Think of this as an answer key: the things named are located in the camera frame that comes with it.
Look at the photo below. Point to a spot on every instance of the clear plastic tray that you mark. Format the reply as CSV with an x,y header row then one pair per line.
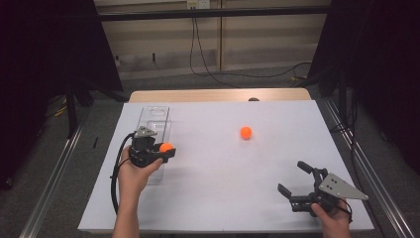
x,y
158,115

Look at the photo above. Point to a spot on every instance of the white wall socket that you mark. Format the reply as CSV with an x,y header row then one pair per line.
x,y
198,4

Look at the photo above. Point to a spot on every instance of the person's left hand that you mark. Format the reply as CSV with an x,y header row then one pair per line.
x,y
132,180

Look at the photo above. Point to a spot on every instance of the orange ping pong ball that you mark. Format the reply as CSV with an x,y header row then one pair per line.
x,y
166,147
246,132

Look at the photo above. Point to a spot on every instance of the black horizontal bar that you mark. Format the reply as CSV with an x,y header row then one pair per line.
x,y
214,13

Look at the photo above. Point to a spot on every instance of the black curtain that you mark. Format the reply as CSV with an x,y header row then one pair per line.
x,y
383,66
39,66

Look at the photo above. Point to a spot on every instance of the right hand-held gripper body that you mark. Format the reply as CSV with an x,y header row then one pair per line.
x,y
335,188

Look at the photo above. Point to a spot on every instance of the white table board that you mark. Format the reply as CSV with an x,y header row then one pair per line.
x,y
251,185

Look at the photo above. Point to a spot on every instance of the person's right hand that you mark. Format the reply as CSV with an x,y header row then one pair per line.
x,y
336,224

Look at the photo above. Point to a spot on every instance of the metal floor rail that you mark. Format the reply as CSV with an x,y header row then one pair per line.
x,y
373,185
49,188

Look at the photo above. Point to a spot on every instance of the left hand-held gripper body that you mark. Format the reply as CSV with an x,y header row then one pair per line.
x,y
143,152

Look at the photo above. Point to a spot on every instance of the small dark round knob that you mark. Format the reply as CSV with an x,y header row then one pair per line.
x,y
253,99

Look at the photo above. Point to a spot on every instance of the wooden table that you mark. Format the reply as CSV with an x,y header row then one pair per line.
x,y
198,95

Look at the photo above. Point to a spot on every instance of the black metal stand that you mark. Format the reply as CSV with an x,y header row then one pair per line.
x,y
71,112

